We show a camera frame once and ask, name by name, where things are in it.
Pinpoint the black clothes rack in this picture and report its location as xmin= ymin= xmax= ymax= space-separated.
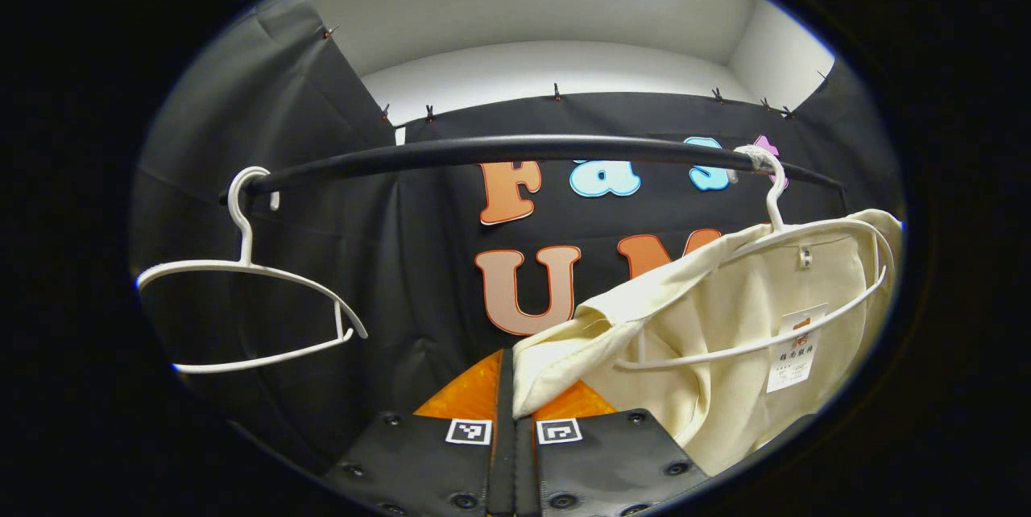
xmin=217 ymin=134 xmax=847 ymax=205

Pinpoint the white plastic hanger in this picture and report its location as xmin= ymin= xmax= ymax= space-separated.
xmin=135 ymin=166 xmax=370 ymax=375

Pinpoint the black backdrop cloth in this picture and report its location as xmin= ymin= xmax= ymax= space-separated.
xmin=129 ymin=0 xmax=903 ymax=494

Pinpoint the row of black backdrop clips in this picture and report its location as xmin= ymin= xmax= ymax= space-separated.
xmin=321 ymin=24 xmax=830 ymax=122

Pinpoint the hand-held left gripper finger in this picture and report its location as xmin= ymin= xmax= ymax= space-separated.
xmin=514 ymin=378 xmax=711 ymax=517
xmin=322 ymin=349 xmax=516 ymax=517

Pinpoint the cream shirt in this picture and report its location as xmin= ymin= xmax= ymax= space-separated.
xmin=511 ymin=209 xmax=905 ymax=476

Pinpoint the white shirt hanger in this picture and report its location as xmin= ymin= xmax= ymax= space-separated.
xmin=616 ymin=145 xmax=896 ymax=370

